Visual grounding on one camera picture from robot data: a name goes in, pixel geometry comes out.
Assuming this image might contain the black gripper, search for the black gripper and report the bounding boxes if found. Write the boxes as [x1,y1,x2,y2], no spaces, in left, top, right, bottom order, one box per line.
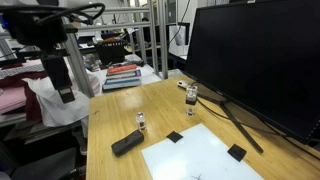
[1,5,76,104]

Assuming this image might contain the dark grey felt duster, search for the dark grey felt duster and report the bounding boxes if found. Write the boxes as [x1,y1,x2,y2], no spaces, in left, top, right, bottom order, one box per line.
[110,129,145,158]

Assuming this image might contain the white whiteboard sheet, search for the white whiteboard sheet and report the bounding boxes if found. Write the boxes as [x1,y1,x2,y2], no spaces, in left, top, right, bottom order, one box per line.
[141,123,265,180]

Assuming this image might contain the white cloth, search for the white cloth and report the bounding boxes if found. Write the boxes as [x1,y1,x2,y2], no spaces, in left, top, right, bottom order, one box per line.
[22,57,103,128]

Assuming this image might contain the dark red cloth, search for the dark red cloth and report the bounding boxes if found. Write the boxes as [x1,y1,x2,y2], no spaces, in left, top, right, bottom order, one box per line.
[0,70,48,123]

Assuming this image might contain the pink cloth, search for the pink cloth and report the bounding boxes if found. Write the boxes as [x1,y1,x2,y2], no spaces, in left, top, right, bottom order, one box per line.
[0,85,28,115]

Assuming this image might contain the black box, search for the black box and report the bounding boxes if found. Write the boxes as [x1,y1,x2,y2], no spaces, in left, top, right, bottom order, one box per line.
[95,39,128,66]

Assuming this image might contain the light blue book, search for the light blue book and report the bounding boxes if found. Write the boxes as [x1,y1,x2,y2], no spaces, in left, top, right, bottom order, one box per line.
[101,77,142,92]

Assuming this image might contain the red book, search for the red book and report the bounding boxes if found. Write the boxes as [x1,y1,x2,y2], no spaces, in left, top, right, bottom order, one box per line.
[106,63,139,75]

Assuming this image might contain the grey chair seat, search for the grey chair seat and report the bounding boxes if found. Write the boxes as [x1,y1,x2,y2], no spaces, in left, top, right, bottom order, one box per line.
[9,147,78,180]

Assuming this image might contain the short clear glass shaker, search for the short clear glass shaker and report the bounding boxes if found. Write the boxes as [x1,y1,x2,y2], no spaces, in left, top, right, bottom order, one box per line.
[135,111,148,132]

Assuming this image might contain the white box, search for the white box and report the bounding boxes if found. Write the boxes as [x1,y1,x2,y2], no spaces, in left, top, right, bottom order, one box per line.
[167,24,190,57]

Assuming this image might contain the black tape piece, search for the black tape piece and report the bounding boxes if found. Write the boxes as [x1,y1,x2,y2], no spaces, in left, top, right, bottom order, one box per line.
[166,130,184,144]
[227,143,248,163]

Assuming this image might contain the tall clear glass shaker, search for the tall clear glass shaker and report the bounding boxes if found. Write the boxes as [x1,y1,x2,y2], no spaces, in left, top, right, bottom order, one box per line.
[185,84,199,117]

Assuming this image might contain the black monitor stand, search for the black monitor stand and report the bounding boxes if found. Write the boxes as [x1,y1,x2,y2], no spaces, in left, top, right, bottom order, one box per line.
[194,93,265,154]

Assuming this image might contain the large black monitor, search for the large black monitor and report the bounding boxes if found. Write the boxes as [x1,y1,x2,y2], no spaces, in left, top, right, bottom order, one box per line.
[184,0,320,145]

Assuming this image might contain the slanted aluminium frame post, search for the slanted aluminium frame post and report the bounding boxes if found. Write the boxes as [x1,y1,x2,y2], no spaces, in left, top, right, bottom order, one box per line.
[61,23,96,99]

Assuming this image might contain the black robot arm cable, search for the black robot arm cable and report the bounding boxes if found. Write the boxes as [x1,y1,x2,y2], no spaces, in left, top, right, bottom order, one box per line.
[33,2,106,27]

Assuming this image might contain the upright aluminium frame post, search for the upright aluminium frame post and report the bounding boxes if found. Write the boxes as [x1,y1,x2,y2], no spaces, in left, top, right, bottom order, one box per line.
[146,0,160,76]
[158,0,170,80]

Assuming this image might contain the white desk cable grommet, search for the white desk cable grommet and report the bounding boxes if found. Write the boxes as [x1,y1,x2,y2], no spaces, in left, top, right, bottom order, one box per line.
[176,79,192,90]

